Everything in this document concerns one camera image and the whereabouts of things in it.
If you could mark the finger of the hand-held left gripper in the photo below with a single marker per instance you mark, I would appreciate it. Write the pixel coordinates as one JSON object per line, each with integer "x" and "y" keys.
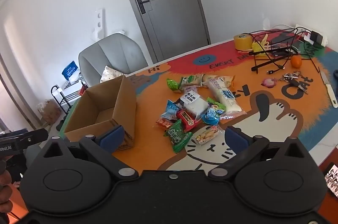
{"x": 34, "y": 136}
{"x": 14, "y": 133}

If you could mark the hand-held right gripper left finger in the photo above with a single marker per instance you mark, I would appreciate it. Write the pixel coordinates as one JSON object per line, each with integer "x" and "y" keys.
{"x": 113, "y": 137}

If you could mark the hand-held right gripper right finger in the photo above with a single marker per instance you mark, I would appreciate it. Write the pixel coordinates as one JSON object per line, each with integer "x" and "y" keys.
{"x": 236, "y": 138}

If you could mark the blue snack packet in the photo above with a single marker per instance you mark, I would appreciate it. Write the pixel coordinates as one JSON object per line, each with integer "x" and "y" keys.
{"x": 211, "y": 116}
{"x": 171, "y": 110}

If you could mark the light green snack packet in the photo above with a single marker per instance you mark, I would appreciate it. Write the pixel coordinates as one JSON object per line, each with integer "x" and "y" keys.
{"x": 217, "y": 105}

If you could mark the cardboard box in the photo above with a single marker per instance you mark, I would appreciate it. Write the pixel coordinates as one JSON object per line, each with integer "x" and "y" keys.
{"x": 105, "y": 97}

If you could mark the red snack packet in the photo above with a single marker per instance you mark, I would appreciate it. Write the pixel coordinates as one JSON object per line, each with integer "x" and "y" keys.
{"x": 188, "y": 120}

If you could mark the white cake packet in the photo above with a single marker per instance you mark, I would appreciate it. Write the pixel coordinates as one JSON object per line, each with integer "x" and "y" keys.
{"x": 195, "y": 105}

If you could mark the orange peanut packet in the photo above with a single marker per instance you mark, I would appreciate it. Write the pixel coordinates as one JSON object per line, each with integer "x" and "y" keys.
{"x": 164, "y": 123}

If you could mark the dark green snack packet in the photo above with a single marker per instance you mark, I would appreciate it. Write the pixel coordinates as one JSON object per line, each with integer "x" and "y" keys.
{"x": 177, "y": 138}

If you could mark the beige snack packet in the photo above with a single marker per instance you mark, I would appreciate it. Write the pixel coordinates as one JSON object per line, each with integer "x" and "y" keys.
{"x": 220, "y": 78}

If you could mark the pink snack packet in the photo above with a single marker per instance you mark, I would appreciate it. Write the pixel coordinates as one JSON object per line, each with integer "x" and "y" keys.
{"x": 190, "y": 89}

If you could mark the green white biscuit packet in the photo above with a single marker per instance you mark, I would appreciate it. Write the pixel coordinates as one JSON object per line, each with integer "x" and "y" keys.
{"x": 191, "y": 80}

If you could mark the green candy packet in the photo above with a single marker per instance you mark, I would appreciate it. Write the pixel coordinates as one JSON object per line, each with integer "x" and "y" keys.
{"x": 172, "y": 84}

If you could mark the person's left hand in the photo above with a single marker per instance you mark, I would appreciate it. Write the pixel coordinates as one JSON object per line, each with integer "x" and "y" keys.
{"x": 3, "y": 197}

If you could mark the wooden door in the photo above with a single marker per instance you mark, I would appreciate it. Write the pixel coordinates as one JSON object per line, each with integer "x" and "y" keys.
{"x": 8, "y": 107}

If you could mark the printed brown carton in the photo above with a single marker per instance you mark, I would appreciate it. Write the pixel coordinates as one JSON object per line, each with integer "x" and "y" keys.
{"x": 51, "y": 111}

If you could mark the printed cat table mat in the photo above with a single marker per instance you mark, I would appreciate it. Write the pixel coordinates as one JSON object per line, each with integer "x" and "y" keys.
{"x": 148, "y": 107}

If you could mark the black shoe rack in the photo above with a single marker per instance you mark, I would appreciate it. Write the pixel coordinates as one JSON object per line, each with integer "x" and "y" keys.
{"x": 69, "y": 95}

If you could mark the red bag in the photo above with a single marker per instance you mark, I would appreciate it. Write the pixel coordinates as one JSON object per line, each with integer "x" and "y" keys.
{"x": 83, "y": 88}

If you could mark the dotted white pillow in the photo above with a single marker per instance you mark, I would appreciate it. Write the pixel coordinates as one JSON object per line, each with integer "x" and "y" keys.
{"x": 109, "y": 74}

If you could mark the pink round charm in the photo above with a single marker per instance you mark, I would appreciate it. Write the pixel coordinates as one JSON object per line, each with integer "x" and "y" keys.
{"x": 268, "y": 82}

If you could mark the white plastic bag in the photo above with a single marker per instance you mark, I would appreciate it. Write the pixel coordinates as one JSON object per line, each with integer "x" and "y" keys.
{"x": 75, "y": 78}

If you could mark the blue plastic bag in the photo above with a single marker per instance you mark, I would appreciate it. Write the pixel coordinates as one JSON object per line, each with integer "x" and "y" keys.
{"x": 69, "y": 70}

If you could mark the black metal stand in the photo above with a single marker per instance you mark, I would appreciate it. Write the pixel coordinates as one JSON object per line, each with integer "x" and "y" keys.
{"x": 261, "y": 66}

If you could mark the key bunch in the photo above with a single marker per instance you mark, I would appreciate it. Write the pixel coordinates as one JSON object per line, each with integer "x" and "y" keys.
{"x": 293, "y": 82}

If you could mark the grey chair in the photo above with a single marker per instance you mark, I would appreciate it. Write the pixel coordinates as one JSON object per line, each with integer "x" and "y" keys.
{"x": 118, "y": 52}

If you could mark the yellow plastic clip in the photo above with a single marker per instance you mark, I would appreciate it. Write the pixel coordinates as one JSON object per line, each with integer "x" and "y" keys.
{"x": 257, "y": 48}

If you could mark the yellow tape roll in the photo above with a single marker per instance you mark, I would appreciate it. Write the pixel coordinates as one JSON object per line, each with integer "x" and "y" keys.
{"x": 243, "y": 43}

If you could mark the orange fruit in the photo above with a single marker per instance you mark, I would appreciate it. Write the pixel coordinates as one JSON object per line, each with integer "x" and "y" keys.
{"x": 296, "y": 61}

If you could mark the smartphone with lit screen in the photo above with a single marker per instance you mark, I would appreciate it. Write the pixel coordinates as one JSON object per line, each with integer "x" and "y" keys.
{"x": 332, "y": 177}

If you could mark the white foam piece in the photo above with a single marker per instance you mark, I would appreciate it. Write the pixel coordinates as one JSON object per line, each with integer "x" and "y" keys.
{"x": 120, "y": 31}

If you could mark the white foam board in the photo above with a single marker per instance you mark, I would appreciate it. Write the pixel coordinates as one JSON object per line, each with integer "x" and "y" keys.
{"x": 99, "y": 18}

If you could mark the white power strip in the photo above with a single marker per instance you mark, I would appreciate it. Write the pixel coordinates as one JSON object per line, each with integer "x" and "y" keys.
{"x": 301, "y": 28}

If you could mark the black charger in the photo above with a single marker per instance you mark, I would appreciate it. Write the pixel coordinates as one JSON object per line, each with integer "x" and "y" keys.
{"x": 317, "y": 37}

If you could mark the grey door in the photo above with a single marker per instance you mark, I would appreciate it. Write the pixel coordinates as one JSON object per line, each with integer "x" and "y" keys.
{"x": 171, "y": 15}

